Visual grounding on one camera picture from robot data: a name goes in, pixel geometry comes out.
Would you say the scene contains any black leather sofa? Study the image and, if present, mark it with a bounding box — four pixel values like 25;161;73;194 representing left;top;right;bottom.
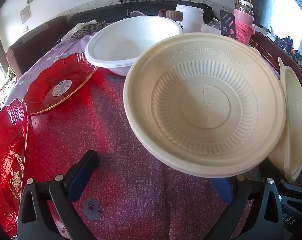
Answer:
67;0;221;27

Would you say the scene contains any black phone stand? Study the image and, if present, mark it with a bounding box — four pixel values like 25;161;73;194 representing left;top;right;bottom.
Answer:
220;9;237;39

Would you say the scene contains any large white bowl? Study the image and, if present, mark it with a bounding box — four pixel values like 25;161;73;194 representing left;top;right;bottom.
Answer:
85;16;184;77

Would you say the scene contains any purple floral tablecloth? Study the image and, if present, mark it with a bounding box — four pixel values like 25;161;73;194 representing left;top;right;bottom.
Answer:
0;30;291;240

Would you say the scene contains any small red gold-rimmed plate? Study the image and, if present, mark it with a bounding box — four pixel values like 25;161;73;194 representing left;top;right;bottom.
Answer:
23;52;99;116

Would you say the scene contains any pink knit-sleeved bottle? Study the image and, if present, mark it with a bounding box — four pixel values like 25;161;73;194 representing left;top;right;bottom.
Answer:
233;0;255;46

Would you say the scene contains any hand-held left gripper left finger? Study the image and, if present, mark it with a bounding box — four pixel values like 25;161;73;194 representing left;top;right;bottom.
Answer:
17;149;99;240

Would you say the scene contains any large red printed plate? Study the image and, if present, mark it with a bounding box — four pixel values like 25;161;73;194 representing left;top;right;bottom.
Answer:
0;98;30;239

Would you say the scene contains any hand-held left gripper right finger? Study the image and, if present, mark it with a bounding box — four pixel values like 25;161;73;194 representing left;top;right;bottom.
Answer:
208;174;284;240

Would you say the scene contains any black jar with wooden lid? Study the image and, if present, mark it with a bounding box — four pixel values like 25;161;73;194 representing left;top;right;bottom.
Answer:
166;10;183;27

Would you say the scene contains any cream ribbed plastic bowl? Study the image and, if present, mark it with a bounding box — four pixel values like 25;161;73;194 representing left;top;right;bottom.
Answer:
267;57;302;183
123;32;287;179

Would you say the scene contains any small wall plaque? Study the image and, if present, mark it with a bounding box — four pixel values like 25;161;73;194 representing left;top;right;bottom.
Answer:
19;5;32;24

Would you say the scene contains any brown armchair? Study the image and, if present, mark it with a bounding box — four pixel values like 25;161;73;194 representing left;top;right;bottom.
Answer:
6;15;68;77

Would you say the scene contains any white plastic jar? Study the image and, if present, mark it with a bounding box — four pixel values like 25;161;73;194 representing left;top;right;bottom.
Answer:
175;4;204;34

